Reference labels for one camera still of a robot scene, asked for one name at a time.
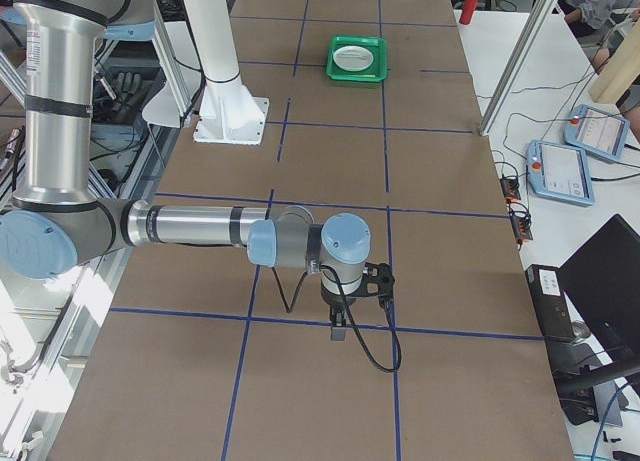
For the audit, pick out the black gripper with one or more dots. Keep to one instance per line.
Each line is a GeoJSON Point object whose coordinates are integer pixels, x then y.
{"type": "Point", "coordinates": [334, 299]}

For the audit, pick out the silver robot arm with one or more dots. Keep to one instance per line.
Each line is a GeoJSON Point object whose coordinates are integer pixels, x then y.
{"type": "Point", "coordinates": [56, 223]}

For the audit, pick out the near orange usb hub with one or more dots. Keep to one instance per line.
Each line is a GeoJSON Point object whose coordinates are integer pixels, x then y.
{"type": "Point", "coordinates": [520, 218]}

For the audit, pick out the orange usb hub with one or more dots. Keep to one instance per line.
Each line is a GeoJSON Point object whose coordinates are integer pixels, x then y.
{"type": "Point", "coordinates": [520, 218]}
{"type": "Point", "coordinates": [510, 188]}

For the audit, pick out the far orange usb hub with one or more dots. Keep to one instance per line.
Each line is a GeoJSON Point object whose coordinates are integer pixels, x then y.
{"type": "Point", "coordinates": [510, 188]}

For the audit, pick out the black computer box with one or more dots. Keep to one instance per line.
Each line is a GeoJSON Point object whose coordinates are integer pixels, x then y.
{"type": "Point", "coordinates": [550, 305]}

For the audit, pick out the green plastic tray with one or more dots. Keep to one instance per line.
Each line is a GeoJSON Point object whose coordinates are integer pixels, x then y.
{"type": "Point", "coordinates": [376, 73]}

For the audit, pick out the white round plate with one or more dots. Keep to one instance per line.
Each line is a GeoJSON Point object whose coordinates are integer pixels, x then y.
{"type": "Point", "coordinates": [353, 58]}

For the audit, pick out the black monitor stand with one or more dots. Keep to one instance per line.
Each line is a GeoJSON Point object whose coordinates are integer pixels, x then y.
{"type": "Point", "coordinates": [584, 377]}

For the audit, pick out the near teach pendant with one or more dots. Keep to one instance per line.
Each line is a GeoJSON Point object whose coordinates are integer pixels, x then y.
{"type": "Point", "coordinates": [559, 172]}

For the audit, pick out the teach pendant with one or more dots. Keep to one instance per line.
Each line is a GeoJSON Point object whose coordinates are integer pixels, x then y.
{"type": "Point", "coordinates": [559, 172]}
{"type": "Point", "coordinates": [598, 133]}

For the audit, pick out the black monitor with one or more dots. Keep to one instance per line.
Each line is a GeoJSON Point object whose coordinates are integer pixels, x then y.
{"type": "Point", "coordinates": [601, 280]}

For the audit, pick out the far teach pendant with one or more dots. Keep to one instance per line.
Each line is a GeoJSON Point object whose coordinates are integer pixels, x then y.
{"type": "Point", "coordinates": [598, 133]}

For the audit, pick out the red cylinder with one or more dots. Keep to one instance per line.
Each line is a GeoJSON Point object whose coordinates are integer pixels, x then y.
{"type": "Point", "coordinates": [468, 11]}

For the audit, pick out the wooden beam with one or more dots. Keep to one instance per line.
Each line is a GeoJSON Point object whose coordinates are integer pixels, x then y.
{"type": "Point", "coordinates": [619, 72]}

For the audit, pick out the seated person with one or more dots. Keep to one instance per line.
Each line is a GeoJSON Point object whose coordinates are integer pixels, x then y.
{"type": "Point", "coordinates": [585, 17]}

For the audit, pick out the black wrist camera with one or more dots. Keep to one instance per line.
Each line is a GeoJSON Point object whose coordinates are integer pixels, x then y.
{"type": "Point", "coordinates": [377, 281]}

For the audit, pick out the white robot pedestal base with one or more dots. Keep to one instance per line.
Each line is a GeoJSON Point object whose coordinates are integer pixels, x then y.
{"type": "Point", "coordinates": [200, 64]}

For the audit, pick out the aluminium frame post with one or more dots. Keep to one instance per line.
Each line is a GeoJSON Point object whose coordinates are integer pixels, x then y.
{"type": "Point", "coordinates": [535, 21]}

